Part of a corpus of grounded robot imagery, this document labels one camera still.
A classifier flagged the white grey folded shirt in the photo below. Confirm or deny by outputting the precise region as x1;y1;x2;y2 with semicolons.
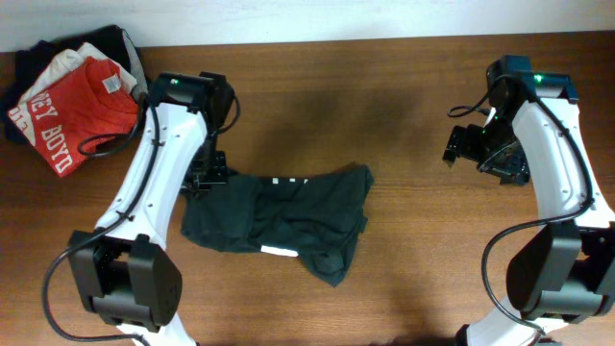
20;43;137;103

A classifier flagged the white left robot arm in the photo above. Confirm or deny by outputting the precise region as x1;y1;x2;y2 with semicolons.
68;72;235;345

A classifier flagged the dark green t-shirt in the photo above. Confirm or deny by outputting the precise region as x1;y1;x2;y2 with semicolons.
181;164;375;286

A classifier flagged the red printed folded shirt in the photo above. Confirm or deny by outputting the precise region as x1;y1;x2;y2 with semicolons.
8;58;138;177

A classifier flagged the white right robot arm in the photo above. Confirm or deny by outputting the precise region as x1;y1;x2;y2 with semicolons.
443;55;614;345

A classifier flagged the black folded garment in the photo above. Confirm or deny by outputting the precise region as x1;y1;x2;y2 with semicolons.
1;25;149;144

